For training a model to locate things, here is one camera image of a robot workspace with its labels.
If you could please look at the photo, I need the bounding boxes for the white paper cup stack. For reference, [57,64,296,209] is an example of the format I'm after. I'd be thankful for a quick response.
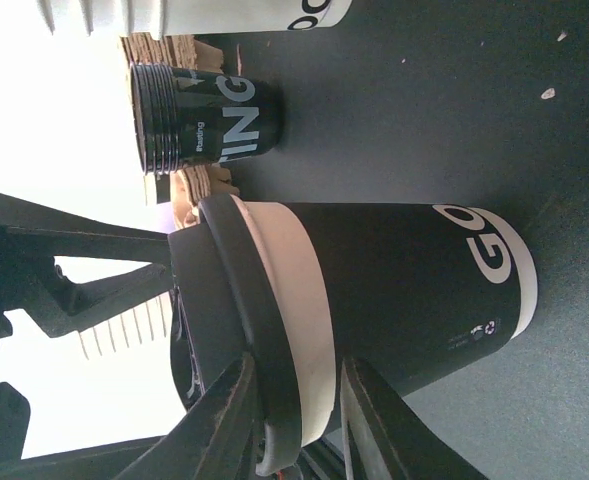
[34,0,352,40]

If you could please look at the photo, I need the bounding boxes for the stacked pulp cup carriers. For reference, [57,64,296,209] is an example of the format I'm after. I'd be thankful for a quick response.
[120,33,224,73]

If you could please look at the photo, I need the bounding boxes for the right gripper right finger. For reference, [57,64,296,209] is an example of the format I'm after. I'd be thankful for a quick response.
[340,357,485,479]

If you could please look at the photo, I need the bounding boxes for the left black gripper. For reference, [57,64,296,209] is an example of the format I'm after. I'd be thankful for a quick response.
[0,193,174,463]

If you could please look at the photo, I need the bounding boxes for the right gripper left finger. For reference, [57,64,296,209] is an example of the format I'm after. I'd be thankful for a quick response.
[117,355,259,480]

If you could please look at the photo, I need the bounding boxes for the tilted paper cup stack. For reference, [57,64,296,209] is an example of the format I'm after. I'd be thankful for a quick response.
[77,292,173,361]

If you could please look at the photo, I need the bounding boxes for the black white paper cup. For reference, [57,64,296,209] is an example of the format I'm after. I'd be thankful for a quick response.
[236,201,538,444]

